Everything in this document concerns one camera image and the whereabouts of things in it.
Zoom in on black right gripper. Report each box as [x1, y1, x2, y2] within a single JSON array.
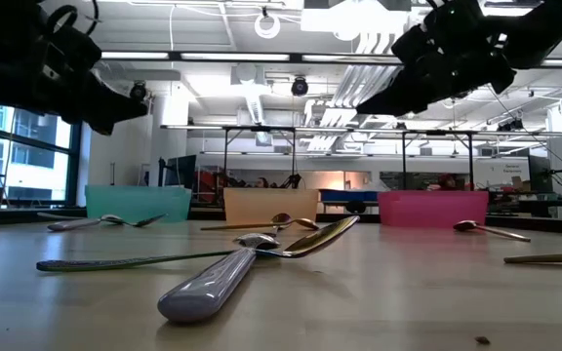
[[356, 0, 517, 117]]

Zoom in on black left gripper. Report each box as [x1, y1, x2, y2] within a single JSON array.
[[26, 23, 149, 137]]

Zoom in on small lavender-handled spoon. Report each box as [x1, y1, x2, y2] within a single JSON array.
[[46, 214, 127, 232]]

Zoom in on rose copper spoon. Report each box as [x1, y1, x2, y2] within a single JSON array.
[[453, 219, 532, 244]]

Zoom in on gold spoon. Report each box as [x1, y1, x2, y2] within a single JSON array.
[[261, 217, 321, 239], [199, 213, 293, 232]]

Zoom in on long iridescent rainbow spoon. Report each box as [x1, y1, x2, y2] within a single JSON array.
[[35, 214, 361, 273]]

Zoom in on large lavender-handled spoon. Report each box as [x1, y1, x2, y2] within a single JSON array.
[[156, 232, 281, 324]]

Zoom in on wooden handled utensil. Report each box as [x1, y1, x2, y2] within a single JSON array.
[[502, 251, 562, 265]]

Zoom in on large dark-framed window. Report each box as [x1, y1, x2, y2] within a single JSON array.
[[0, 101, 83, 206]]

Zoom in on black computer monitor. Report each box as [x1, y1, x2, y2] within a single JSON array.
[[163, 154, 198, 190]]

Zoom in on teal plastic bin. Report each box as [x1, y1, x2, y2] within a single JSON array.
[[84, 184, 193, 224]]

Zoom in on black ceiling spotlight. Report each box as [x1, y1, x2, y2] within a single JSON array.
[[497, 116, 525, 133]]

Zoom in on pink plastic bin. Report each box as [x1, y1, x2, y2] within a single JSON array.
[[377, 190, 490, 229]]

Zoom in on blue storage box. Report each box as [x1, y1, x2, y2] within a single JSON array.
[[318, 189, 381, 203]]

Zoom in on black overhead light bar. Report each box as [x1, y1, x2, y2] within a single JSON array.
[[100, 50, 562, 68]]

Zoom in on brown cardboard box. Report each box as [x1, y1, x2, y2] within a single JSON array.
[[510, 175, 532, 193]]

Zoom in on black flat screen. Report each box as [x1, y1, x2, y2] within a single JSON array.
[[528, 154, 554, 194]]

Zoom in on orange plastic bin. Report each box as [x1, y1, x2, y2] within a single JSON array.
[[222, 187, 320, 225]]

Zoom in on black round ceiling camera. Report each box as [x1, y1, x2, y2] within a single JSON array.
[[290, 75, 309, 98], [129, 80, 148, 102]]

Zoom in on black background rig frame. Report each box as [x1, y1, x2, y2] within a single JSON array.
[[221, 124, 298, 190], [400, 129, 478, 192]]

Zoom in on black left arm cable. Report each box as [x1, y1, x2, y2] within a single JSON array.
[[45, 0, 101, 38]]

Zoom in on white hanging ring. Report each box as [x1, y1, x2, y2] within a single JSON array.
[[254, 10, 282, 40]]

